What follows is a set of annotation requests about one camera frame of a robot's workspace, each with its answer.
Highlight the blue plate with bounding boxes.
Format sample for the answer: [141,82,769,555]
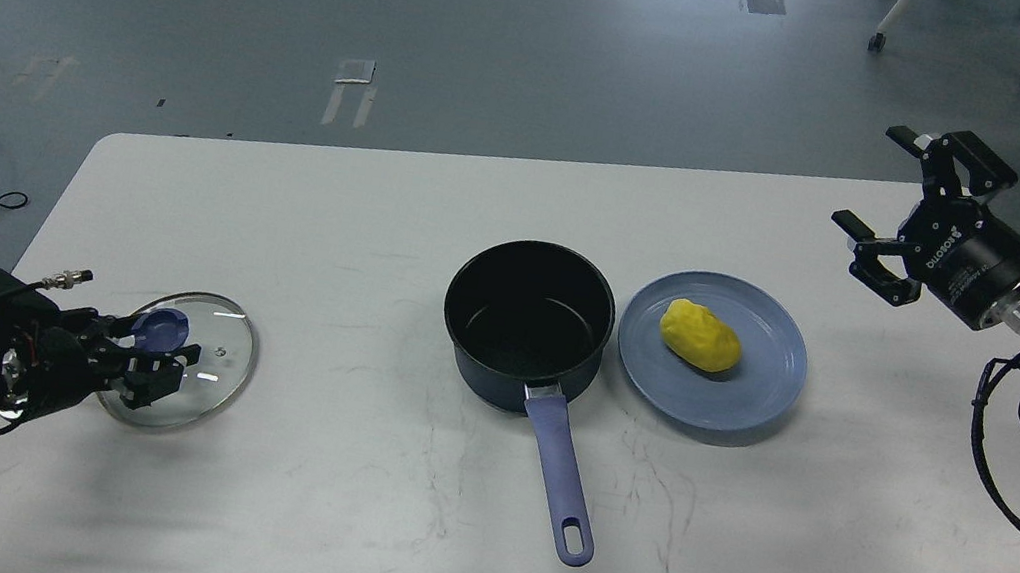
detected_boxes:
[618,270,808,433]

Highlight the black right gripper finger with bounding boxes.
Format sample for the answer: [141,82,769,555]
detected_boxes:
[830,209,922,307]
[885,125,1020,209]

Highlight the dark blue saucepan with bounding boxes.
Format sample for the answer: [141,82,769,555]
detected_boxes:
[443,240,616,568]

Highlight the yellow potato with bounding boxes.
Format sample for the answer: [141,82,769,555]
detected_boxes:
[659,298,744,374]

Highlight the glass lid blue knob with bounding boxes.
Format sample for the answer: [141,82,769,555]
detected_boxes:
[88,277,267,446]

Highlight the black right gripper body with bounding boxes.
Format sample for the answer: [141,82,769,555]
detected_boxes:
[897,196,1020,330]

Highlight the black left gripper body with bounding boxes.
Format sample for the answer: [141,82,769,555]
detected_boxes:
[0,308,119,419]

